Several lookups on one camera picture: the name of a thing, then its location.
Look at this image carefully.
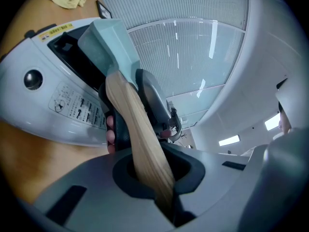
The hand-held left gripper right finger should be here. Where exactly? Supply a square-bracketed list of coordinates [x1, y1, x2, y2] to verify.
[161, 144, 252, 232]

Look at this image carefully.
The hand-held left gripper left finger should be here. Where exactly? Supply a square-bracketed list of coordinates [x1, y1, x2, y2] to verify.
[33, 153, 175, 232]

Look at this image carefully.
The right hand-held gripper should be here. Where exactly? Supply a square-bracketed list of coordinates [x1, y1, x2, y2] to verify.
[98, 68, 184, 152]

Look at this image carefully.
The white appliance with label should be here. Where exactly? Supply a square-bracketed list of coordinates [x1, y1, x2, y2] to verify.
[0, 17, 114, 147]

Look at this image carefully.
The person's right hand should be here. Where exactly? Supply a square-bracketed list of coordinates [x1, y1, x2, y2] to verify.
[105, 114, 117, 155]

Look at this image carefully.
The long ceiling light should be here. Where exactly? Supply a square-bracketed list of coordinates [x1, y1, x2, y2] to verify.
[264, 112, 282, 131]
[218, 134, 241, 147]

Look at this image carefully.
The round wooden table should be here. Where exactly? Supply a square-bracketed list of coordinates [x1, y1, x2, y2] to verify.
[0, 0, 136, 203]

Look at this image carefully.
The person's head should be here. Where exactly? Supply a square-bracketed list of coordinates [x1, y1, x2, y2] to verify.
[277, 100, 294, 135]

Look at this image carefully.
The dark flat tablet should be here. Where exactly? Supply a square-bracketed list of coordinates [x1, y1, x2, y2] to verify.
[96, 0, 113, 19]

